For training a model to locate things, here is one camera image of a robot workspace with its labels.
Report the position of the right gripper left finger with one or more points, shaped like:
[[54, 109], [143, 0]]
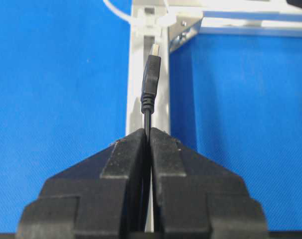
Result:
[[101, 197]]

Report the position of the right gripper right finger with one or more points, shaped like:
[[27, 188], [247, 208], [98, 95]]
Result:
[[196, 198]]

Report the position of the white zip tie loop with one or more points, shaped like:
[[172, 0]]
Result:
[[166, 20]]

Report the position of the blue board panel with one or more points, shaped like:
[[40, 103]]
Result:
[[235, 99]]

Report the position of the metal corner bracket upper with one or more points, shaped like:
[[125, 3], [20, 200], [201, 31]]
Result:
[[182, 31]]

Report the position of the aluminium extrusion frame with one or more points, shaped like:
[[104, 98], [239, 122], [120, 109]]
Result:
[[148, 100]]

